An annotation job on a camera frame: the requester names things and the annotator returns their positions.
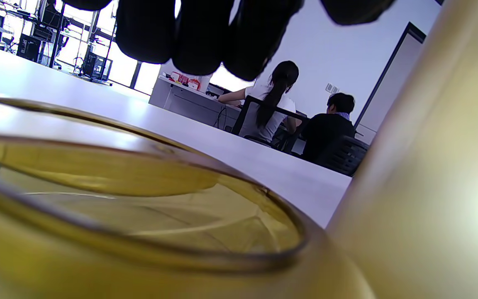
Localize black mesh chair chrome base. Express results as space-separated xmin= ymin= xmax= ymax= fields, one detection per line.
xmin=232 ymin=96 xmax=310 ymax=155

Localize grey door dark frame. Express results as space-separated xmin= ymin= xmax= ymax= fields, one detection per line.
xmin=353 ymin=22 xmax=426 ymax=146

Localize person's left hand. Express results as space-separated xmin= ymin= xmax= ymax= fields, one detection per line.
xmin=63 ymin=0 xmax=395 ymax=81

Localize black equipment case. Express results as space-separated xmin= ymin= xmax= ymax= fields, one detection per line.
xmin=17 ymin=33 xmax=43 ymax=63
xmin=82 ymin=52 xmax=113 ymax=81

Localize white office desk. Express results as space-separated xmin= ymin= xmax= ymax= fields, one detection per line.
xmin=149 ymin=75 xmax=244 ymax=129

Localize black office chair grey mesh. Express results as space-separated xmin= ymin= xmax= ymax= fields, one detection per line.
xmin=314 ymin=135 xmax=370 ymax=177

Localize yellow round kettle lid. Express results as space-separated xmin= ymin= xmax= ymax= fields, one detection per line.
xmin=0 ymin=96 xmax=376 ymax=299

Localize yellow transparent water kettle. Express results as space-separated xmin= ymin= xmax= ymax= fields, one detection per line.
xmin=326 ymin=0 xmax=478 ymax=299

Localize red items on desk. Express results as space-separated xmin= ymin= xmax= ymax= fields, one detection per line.
xmin=168 ymin=71 xmax=201 ymax=91

